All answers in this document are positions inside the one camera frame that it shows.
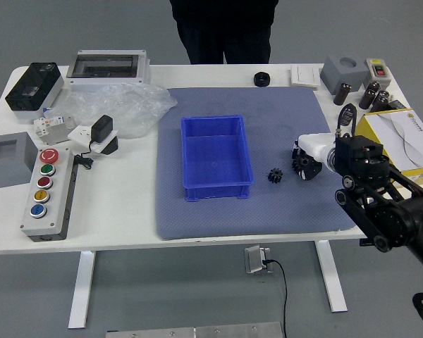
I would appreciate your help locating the grey distribution box clear lid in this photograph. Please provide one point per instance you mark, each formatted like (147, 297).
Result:
(105, 67)

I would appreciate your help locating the person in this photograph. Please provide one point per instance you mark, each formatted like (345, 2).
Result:
(225, 28)

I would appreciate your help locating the grey two-button switch box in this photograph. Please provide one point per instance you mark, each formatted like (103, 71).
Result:
(378, 70)

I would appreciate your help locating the white table leg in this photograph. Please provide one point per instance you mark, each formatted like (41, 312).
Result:
(81, 288)
(333, 278)

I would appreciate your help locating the white circuit breaker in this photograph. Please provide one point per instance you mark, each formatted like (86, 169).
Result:
(53, 128)

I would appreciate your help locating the black enclosure with grey base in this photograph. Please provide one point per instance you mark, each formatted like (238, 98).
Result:
(31, 88)

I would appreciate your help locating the silver floor socket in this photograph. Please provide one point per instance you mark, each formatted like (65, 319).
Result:
(254, 258)

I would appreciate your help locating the grey block with round hole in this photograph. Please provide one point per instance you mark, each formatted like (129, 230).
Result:
(342, 68)

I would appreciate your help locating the grey-blue mat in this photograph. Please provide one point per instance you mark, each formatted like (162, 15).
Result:
(268, 211)

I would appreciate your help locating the black power adapter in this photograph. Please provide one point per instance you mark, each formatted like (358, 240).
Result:
(101, 128)

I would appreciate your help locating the yellow white cardboard box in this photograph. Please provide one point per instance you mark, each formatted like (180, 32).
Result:
(398, 137)

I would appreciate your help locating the brown cylindrical capacitor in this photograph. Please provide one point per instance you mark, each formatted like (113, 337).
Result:
(380, 101)
(342, 94)
(346, 119)
(373, 86)
(366, 99)

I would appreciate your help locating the big black gear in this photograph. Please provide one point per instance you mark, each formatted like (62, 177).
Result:
(305, 162)

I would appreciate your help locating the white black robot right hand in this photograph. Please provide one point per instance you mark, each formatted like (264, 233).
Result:
(315, 144)

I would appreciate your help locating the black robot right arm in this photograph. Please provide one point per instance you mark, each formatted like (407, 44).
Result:
(363, 158)

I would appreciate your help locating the clear plastic bag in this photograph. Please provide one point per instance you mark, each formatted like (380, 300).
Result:
(127, 105)

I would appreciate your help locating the grey five-button control box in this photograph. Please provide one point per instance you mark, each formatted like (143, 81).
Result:
(44, 211)

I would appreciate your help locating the grey block with square hole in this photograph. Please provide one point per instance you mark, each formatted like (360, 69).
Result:
(10, 165)

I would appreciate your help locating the blue plastic bin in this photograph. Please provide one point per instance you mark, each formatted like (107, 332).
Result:
(215, 155)

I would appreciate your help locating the grey metal plate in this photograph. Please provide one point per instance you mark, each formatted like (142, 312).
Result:
(197, 331)

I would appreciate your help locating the small black gear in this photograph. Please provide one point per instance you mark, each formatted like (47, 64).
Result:
(276, 175)

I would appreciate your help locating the white wall switch panel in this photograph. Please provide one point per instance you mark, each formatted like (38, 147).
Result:
(305, 76)

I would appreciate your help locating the small flat black component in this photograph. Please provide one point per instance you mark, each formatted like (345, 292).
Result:
(398, 105)

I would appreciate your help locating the black table control panel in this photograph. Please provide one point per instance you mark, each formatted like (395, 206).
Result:
(363, 242)

